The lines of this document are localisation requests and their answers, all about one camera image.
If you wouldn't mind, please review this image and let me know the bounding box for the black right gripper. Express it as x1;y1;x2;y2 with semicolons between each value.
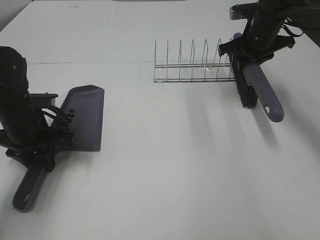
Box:
218;33;296;63

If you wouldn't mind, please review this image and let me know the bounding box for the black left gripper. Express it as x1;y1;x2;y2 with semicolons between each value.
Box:
0;126;74;172

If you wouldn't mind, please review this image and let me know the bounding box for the grey hand brush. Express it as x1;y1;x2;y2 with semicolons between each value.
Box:
228;32;285;123

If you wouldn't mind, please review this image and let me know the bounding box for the pile of coffee beans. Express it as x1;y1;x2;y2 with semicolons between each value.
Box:
63;108;75;132

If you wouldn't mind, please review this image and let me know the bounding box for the grey plastic dustpan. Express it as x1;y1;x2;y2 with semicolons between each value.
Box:
12;85;105;213

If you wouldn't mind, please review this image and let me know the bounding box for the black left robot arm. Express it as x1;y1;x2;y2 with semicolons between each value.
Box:
0;46;73;172

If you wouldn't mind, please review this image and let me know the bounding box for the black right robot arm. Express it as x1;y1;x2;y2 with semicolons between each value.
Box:
217;0;320;64

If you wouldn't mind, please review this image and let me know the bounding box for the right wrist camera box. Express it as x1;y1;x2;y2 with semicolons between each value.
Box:
229;2;258;20

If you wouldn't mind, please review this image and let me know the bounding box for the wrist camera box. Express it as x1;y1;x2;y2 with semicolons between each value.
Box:
30;92;59;106
229;2;258;20

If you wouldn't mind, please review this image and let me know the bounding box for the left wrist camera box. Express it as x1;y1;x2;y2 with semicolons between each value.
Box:
30;92;59;106

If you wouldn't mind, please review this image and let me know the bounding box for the metal wire dish rack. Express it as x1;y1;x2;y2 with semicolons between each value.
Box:
153;39;236;83

